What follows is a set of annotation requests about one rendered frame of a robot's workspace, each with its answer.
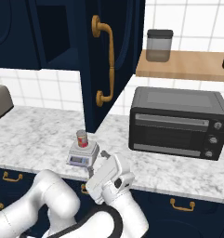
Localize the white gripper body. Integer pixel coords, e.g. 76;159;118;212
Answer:
85;152;132;205

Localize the white digital scale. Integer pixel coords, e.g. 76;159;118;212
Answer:
65;140;100;167

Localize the red canned food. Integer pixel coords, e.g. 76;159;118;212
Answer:
75;129;89;150

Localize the navy open cabinet door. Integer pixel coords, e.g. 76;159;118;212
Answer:
73;0;146;134

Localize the black toaster oven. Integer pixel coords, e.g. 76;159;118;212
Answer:
127;86;224;162

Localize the navy drawer front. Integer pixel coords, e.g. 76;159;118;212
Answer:
0;166;43;212
130;189;224;238

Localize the silver toaster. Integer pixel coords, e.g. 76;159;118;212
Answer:
0;71;15;126

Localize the grey jar with black lid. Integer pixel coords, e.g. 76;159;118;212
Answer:
145;29;175;63

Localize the brass cabinet door handle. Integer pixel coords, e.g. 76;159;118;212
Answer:
91;14;116;108

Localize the wooden wall shelf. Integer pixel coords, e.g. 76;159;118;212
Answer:
135;49;224;84

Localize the navy wall cabinet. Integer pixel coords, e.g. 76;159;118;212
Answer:
0;0;84;72

